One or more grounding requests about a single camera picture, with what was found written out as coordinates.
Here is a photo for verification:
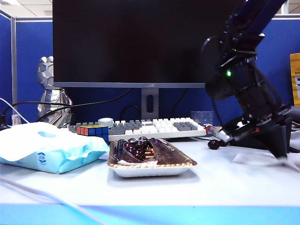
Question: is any red and white tube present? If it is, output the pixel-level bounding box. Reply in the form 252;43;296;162
203;124;220;137

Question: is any black monitor cable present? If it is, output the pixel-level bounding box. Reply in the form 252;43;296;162
37;88;132;123

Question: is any colourful puzzle cube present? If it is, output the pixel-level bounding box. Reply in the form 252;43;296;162
76;125;110;145

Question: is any white and grey keyboard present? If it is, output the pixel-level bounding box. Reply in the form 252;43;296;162
68;117;207;143

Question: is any flat brown cardboard box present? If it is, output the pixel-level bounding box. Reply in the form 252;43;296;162
212;126;226;139

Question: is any white round lid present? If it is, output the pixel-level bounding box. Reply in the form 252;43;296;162
97;118;114;128

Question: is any grey partition post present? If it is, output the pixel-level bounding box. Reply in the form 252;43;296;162
11;17;17;118

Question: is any clear plastic wrap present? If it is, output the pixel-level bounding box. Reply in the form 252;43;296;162
110;137;188;165

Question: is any black computer monitor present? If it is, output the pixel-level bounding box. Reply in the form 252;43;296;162
52;0;247;89

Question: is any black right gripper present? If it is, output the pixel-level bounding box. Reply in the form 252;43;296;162
219;105;294;158

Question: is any clear plastic cup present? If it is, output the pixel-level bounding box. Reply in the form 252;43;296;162
190;111;214;126

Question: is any yellow box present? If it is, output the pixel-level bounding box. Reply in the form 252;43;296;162
290;52;300;106

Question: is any silver faceted figurine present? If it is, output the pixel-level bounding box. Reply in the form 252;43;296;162
36;56;73;128

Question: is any black power cable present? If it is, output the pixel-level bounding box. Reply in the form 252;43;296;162
1;101;72;118

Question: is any black hanging cable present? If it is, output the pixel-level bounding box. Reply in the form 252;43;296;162
170;88;188;118

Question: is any thick white cable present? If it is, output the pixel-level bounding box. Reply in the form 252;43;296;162
0;178;104;225

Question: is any white foam tray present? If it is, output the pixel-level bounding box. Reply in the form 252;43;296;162
107;138;197;178

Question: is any dark cherries pile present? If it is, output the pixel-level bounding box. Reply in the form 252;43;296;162
123;137;150;161

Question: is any thin white cable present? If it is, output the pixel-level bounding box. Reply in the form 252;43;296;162
0;97;30;124

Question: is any grey monitor stand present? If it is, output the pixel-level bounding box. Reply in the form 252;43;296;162
141;88;159;120

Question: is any black looped cable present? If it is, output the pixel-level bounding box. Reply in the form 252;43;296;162
120;105;142;121

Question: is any blue wet wipes pack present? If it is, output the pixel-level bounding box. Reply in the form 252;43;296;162
0;121;110;174

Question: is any white wet wipe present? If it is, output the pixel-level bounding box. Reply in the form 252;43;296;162
232;151;300;172

